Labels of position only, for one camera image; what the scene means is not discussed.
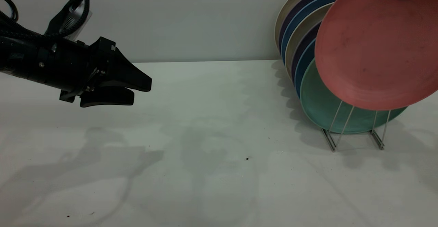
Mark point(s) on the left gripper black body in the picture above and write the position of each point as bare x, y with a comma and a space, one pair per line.
75, 66

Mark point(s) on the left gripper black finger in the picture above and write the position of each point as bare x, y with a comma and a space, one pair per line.
126, 78
106, 97

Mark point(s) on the pink round plate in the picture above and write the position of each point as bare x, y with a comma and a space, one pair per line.
369, 49

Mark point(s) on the dark purple round plate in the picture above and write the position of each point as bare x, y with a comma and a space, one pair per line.
307, 32
308, 2

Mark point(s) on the blue round plate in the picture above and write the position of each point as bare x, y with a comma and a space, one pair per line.
306, 54
308, 12

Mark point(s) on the beige round plate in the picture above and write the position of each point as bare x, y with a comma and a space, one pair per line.
309, 23
297, 1

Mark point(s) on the green round plate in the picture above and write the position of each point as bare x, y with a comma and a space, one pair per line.
318, 100

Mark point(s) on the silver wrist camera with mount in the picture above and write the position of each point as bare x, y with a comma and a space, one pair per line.
72, 18

